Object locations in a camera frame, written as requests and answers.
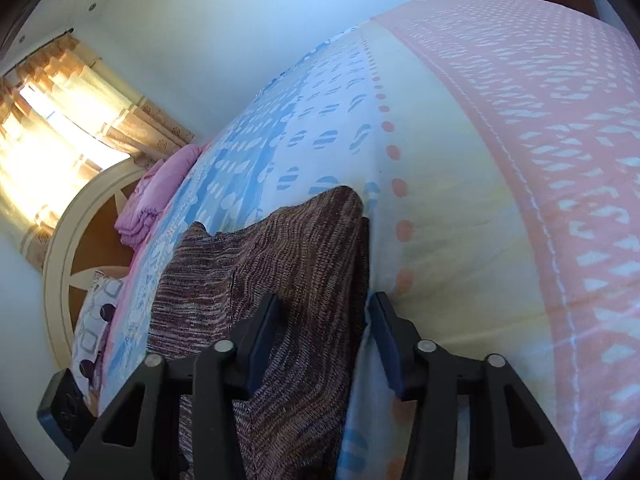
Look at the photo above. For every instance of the pink folded quilt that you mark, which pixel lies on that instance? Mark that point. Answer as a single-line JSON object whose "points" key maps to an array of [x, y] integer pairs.
{"points": [[155, 195]]}

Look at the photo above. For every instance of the brown knitted sweater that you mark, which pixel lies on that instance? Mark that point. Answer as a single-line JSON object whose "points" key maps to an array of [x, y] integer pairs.
{"points": [[295, 260]]}

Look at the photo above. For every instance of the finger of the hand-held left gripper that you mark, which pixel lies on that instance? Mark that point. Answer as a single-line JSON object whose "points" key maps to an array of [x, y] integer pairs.
{"points": [[62, 412]]}

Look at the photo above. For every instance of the cream round headboard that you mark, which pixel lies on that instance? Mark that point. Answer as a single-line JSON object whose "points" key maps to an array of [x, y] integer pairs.
{"points": [[65, 240]]}

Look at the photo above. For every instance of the white dotted patterned pillow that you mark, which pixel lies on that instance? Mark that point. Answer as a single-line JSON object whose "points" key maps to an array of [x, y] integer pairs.
{"points": [[97, 320]]}

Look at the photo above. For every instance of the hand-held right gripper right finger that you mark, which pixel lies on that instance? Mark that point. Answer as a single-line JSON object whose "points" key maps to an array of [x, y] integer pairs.
{"points": [[387, 347]]}

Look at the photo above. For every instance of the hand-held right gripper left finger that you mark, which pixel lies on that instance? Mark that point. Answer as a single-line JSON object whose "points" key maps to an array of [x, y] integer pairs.
{"points": [[261, 347]]}

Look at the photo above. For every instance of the blue pink printed bedsheet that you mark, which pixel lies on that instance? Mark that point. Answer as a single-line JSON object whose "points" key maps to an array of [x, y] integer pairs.
{"points": [[475, 170]]}

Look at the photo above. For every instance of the golden patterned curtain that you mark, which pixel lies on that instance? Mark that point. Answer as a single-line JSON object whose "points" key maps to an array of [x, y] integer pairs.
{"points": [[65, 125]]}

